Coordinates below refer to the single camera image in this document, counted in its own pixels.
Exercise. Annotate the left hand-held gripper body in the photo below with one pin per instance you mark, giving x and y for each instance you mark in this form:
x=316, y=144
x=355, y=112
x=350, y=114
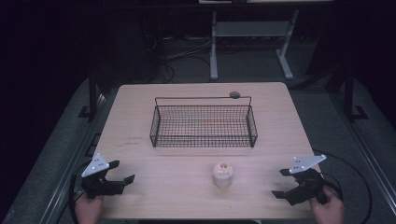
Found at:
x=97, y=183

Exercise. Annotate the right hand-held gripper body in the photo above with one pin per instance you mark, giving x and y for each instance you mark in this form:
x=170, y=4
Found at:
x=306, y=183

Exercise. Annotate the person's left hand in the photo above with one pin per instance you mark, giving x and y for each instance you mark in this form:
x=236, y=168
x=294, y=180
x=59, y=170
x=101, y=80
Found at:
x=88, y=210

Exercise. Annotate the person's right hand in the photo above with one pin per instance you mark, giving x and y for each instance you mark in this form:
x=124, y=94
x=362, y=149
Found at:
x=327, y=210

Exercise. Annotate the pale bumpy round object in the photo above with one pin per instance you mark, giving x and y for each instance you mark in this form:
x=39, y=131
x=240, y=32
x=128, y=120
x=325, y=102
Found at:
x=223, y=175

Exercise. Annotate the black metal stand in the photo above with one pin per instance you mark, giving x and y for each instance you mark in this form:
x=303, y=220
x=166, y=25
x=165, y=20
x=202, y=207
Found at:
x=92, y=93
x=350, y=96

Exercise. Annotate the small grey round object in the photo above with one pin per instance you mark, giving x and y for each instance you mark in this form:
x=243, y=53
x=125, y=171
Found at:
x=234, y=95

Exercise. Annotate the aluminium floor rail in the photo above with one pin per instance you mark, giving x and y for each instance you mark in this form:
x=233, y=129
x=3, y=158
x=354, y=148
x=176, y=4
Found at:
x=70, y=168
x=370, y=161

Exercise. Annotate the white metal desk frame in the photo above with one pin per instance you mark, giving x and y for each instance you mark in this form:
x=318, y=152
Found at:
x=249, y=29

